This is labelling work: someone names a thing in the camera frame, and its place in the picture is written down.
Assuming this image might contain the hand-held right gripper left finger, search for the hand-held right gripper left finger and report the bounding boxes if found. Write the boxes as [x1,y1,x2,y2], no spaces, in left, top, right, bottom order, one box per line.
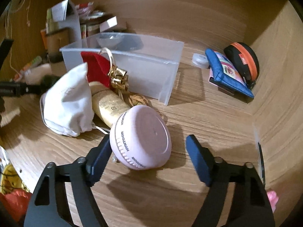
[24,135,112,227]

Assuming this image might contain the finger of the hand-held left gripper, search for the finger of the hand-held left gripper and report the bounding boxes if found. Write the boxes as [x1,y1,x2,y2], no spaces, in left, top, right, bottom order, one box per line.
[0,82,48,97]
[0,38,14,70]

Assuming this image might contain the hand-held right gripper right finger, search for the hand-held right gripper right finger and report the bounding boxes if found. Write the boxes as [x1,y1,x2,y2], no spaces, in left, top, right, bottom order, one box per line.
[186,134,276,227]

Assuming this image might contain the cream round object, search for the cream round object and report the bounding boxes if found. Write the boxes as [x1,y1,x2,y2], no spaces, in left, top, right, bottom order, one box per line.
[30,64,52,77]

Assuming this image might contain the pink round device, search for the pink round device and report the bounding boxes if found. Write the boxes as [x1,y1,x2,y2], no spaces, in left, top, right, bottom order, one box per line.
[109,105,172,171]

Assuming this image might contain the white drawstring pouch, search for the white drawstring pouch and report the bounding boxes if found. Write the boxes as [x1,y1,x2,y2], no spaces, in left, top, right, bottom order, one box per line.
[40,63,112,138]

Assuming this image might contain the cream cosmetic tube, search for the cream cosmetic tube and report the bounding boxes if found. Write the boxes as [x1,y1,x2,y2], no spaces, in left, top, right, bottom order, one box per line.
[89,82,130,128]

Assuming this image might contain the gold ribbon bow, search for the gold ribbon bow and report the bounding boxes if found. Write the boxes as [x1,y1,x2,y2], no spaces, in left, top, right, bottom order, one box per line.
[98,47,129,93]

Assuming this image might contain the clear plastic storage box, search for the clear plastic storage box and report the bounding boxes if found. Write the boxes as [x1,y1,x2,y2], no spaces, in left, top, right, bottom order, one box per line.
[60,32,184,106]

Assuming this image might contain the green orange tube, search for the green orange tube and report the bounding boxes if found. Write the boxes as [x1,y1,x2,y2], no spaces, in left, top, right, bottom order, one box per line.
[14,55,43,81]

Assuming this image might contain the orange book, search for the orange book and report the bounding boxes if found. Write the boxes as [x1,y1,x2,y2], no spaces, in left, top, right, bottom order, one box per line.
[40,28,48,50]

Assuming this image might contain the light green booklet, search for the light green booklet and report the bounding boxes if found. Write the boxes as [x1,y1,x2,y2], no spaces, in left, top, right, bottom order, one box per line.
[46,8,55,32]

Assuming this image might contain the wooden desk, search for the wooden desk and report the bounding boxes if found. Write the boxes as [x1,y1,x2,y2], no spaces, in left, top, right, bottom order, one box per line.
[0,40,270,227]

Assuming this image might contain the thin black stick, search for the thin black stick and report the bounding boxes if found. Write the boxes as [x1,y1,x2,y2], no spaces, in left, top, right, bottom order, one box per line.
[257,142,266,185]

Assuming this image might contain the brown straw knot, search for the brown straw knot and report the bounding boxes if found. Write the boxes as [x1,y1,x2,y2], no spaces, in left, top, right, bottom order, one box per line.
[128,94,148,107]

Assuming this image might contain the white handwritten paper sheets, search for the white handwritten paper sheets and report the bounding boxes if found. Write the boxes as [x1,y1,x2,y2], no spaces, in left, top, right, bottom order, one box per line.
[46,0,82,50]

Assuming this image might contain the red cloth pouch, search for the red cloth pouch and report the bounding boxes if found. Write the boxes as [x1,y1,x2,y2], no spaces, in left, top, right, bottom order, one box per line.
[80,51,113,89]

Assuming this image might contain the small pink object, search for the small pink object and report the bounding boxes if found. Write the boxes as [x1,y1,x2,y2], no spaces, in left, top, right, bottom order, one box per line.
[266,190,277,213]

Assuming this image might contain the fruit print carton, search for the fruit print carton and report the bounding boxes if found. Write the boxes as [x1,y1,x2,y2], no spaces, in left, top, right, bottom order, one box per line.
[81,24,95,39]

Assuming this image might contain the red orange bag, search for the red orange bag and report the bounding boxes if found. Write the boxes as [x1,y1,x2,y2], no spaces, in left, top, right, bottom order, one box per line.
[0,190,32,221]

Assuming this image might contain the blue zip pouch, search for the blue zip pouch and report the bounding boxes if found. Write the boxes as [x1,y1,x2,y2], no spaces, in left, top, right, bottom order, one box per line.
[205,48,255,98]

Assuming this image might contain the clear tape roll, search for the clear tape roll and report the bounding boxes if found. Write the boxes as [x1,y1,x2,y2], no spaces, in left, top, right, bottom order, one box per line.
[192,53,210,69]

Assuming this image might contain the clear plastic bowl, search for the clear plastic bowl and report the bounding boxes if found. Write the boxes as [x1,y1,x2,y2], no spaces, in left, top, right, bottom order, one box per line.
[96,33,123,49]

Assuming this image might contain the small white box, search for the small white box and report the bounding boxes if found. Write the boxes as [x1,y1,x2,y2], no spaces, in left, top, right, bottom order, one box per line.
[99,16,118,32]

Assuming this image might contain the black case with orange zipper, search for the black case with orange zipper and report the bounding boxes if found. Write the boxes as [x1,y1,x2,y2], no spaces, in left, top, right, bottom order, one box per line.
[224,42,260,89]

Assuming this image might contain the thin white cable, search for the thin white cable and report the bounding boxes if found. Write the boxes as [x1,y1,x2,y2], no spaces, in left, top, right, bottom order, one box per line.
[5,0,32,74]

